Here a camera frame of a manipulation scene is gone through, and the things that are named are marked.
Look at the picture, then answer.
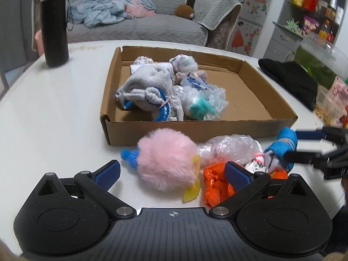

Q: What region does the grey blue sock bundle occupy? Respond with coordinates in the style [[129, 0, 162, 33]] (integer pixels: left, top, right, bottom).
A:
[[174, 71, 207, 90]]

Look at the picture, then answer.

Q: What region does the brown plush toy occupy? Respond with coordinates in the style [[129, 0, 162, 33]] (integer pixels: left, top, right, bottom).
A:
[[174, 4, 195, 20]]

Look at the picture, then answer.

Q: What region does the clear plastic tank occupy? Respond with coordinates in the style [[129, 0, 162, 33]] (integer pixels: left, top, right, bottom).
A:
[[294, 34, 348, 87]]

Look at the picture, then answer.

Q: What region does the black knitted cloth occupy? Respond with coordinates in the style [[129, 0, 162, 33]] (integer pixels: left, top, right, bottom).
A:
[[258, 58, 318, 111]]

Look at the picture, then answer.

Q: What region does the small white sock bundle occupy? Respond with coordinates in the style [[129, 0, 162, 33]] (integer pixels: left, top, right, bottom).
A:
[[132, 56, 153, 66]]

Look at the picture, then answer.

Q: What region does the pink plastic stool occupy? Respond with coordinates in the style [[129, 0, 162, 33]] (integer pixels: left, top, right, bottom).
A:
[[34, 28, 47, 57]]

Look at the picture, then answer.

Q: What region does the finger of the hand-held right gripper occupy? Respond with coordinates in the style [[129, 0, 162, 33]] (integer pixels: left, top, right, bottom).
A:
[[283, 149, 335, 169], [295, 126, 348, 144]]

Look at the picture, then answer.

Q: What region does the small blue knitted hat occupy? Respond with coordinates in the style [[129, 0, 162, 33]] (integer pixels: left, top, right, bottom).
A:
[[120, 149, 140, 167]]

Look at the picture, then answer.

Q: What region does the clear bag with teal item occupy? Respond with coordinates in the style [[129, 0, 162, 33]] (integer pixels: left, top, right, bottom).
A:
[[174, 85, 229, 120]]

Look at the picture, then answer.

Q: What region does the yellow plastic piece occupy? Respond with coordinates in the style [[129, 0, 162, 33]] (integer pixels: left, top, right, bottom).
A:
[[182, 155, 201, 203]]

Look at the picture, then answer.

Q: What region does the white folded cloth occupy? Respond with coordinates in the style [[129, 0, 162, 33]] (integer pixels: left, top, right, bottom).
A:
[[130, 62, 174, 79]]

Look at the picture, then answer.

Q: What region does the grey knitted sock bundle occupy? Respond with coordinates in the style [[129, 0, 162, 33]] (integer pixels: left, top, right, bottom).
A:
[[115, 67, 185, 122]]

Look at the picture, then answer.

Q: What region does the sticker-decorated grey cabinet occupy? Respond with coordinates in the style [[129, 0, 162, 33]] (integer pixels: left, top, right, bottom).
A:
[[211, 0, 276, 57]]

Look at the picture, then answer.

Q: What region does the grey shelf cabinet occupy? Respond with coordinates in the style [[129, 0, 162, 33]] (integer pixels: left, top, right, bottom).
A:
[[268, 0, 348, 63]]

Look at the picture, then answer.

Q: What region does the orange plastic bag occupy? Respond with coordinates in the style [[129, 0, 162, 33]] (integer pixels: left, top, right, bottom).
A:
[[202, 162, 238, 207]]

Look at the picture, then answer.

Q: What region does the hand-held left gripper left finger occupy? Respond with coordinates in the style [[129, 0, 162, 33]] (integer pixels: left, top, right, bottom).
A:
[[35, 160, 136, 219]]

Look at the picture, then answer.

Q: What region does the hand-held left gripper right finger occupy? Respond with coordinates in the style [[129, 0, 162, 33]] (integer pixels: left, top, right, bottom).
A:
[[209, 161, 313, 219]]

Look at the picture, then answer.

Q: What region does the white green striped sock bundle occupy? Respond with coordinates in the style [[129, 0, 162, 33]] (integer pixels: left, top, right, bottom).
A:
[[245, 154, 268, 173]]

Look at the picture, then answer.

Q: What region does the crumpled clear plastic bag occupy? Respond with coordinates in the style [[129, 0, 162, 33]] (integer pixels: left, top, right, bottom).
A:
[[197, 134, 264, 166]]

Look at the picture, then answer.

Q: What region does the grey sofa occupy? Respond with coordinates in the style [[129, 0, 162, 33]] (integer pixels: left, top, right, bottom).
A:
[[31, 0, 242, 51]]

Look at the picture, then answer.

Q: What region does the white pale blue sock ball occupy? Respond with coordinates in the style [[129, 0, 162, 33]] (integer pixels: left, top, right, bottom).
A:
[[169, 55, 197, 72]]

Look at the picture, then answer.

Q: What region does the pink fluffy pom-pom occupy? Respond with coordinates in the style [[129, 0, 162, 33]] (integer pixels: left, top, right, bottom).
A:
[[137, 128, 200, 192]]

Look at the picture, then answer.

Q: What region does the pink cloth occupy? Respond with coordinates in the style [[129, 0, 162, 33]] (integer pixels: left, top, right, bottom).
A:
[[124, 0, 156, 19]]

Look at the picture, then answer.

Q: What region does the black water bottle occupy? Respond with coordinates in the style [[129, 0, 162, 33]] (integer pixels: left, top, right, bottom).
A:
[[40, 0, 75, 68]]

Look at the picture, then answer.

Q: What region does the clear snack bag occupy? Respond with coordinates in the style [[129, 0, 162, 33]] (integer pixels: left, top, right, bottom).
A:
[[314, 85, 346, 125]]

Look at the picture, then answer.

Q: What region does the purple snack packet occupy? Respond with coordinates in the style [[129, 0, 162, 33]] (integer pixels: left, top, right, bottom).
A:
[[302, 16, 320, 33]]

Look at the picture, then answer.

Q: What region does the grey knitted throw cover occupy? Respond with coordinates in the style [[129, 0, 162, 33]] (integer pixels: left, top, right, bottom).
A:
[[193, 0, 242, 30]]

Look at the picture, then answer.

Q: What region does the light blue blanket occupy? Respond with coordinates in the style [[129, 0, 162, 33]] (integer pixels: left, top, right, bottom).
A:
[[69, 0, 157, 28]]

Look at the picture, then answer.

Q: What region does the shallow brown cardboard box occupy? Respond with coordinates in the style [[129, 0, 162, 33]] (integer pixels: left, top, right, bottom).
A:
[[100, 46, 299, 146]]

